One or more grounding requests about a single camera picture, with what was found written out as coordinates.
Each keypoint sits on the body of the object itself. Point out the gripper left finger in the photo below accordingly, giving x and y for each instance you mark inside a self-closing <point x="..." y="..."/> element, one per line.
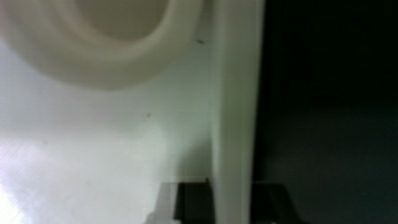
<point x="185" y="206"/>

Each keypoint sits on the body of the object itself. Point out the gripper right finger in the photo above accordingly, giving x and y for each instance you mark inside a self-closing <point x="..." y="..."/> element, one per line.
<point x="272" y="205"/>

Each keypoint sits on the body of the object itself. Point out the white square table top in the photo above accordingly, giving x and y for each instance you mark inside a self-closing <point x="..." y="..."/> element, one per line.
<point x="128" y="85"/>

